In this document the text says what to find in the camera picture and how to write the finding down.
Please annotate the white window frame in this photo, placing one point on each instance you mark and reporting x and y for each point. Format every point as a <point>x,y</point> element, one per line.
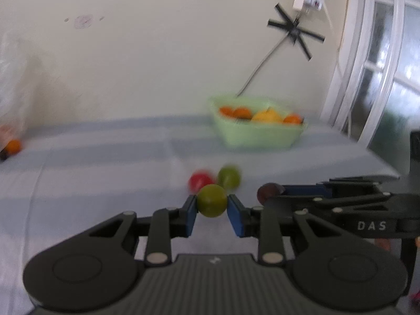
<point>354,55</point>

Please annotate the dark plum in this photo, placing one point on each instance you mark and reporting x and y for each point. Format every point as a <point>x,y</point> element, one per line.
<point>269,193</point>

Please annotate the clear plastic bag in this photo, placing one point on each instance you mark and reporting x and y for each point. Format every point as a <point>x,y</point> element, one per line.
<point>13,88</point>

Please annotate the striped bedsheet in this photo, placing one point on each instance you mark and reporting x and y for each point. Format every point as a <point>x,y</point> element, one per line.
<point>98,187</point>

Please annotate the pile of oranges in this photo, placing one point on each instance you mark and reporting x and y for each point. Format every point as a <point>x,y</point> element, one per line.
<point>242,113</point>

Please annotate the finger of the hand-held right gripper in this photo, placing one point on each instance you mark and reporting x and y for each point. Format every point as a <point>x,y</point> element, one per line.
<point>302,202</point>
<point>305,191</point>

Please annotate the small tangerine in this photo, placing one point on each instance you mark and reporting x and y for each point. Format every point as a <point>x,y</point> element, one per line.
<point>13,146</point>

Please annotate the green plastic basket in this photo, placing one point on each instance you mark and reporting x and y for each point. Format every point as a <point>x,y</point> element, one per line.
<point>256,136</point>

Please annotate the black tape cross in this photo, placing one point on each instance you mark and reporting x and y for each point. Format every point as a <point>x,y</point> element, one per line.
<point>295,32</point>

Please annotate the red plum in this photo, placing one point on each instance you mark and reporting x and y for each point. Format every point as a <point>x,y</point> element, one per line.
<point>200,181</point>

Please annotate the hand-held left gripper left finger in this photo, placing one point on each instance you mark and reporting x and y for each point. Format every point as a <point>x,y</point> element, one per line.
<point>190,216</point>

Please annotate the olive green plum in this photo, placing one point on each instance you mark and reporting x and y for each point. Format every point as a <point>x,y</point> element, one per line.
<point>212,200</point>

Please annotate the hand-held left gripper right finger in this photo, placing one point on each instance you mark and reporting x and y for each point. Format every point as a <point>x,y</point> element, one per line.
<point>234,216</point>

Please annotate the large yellow citrus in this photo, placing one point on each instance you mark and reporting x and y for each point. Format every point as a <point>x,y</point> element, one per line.
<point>266,116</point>

